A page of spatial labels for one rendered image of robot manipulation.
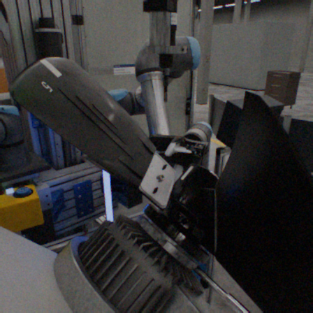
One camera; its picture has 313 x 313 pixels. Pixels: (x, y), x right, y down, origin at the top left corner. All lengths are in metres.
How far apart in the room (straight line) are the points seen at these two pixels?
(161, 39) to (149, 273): 0.36
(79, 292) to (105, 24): 2.16
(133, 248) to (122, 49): 2.13
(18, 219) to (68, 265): 0.43
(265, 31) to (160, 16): 9.87
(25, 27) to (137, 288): 1.10
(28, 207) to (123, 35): 1.86
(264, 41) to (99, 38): 8.37
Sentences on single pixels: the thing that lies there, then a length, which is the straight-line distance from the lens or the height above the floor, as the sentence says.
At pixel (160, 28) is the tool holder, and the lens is 0.47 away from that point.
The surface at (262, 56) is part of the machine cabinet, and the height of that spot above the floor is 1.17.
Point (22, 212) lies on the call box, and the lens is 0.84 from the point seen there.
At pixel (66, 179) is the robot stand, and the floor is 0.94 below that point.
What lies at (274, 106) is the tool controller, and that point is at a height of 1.22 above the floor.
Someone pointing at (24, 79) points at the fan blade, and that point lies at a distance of 0.38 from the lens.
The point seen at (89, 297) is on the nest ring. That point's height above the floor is 1.15.
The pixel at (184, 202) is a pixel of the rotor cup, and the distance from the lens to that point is 0.46.
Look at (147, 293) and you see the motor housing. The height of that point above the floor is 1.14.
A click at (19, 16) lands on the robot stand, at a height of 1.58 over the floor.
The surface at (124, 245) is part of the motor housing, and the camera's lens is 0.44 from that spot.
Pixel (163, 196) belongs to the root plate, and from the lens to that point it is 0.46.
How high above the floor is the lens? 1.46
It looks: 23 degrees down
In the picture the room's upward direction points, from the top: straight up
